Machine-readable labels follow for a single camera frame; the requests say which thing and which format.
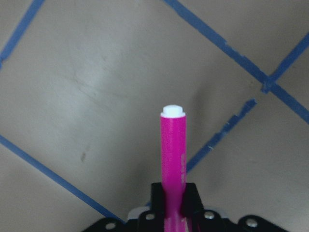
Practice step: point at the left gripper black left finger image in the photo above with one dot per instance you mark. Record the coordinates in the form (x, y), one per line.
(152, 220)

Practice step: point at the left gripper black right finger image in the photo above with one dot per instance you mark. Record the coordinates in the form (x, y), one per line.
(192, 208)

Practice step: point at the pink marker pen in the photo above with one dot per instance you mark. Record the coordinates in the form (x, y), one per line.
(173, 165)

